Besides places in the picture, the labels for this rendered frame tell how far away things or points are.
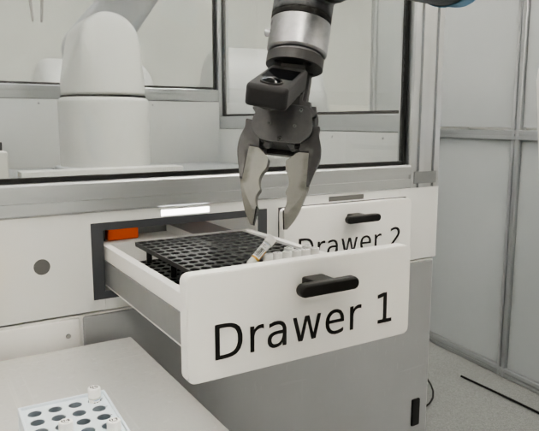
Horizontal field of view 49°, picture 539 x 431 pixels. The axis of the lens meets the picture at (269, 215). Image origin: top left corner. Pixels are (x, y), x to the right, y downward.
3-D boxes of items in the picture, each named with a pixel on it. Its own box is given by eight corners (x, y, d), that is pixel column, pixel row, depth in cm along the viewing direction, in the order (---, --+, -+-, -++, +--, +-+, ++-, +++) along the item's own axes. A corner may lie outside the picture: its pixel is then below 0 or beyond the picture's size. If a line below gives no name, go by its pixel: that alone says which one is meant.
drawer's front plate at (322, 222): (410, 254, 116) (411, 197, 114) (284, 274, 101) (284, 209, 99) (403, 252, 117) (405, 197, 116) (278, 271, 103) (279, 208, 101)
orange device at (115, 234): (139, 238, 126) (138, 212, 125) (86, 244, 121) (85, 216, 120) (133, 234, 130) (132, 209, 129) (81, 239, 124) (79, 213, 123)
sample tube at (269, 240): (246, 262, 72) (270, 233, 73) (244, 262, 73) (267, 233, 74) (254, 268, 72) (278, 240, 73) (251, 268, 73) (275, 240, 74)
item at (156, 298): (387, 319, 73) (389, 270, 72) (196, 362, 60) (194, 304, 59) (235, 256, 107) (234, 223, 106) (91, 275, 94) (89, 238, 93)
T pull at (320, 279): (359, 288, 63) (360, 276, 63) (301, 299, 59) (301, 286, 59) (339, 280, 66) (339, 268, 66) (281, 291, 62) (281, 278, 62)
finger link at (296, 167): (311, 233, 74) (311, 159, 75) (309, 228, 68) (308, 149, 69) (287, 233, 75) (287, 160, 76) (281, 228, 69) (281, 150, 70)
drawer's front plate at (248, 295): (407, 333, 73) (411, 245, 71) (188, 386, 58) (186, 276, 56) (398, 328, 74) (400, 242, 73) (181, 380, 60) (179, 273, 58)
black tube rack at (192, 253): (322, 304, 78) (323, 256, 77) (199, 328, 69) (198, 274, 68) (241, 269, 97) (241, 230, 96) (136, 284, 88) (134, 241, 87)
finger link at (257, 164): (259, 228, 75) (281, 159, 76) (252, 224, 69) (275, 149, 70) (236, 221, 76) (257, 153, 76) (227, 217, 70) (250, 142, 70)
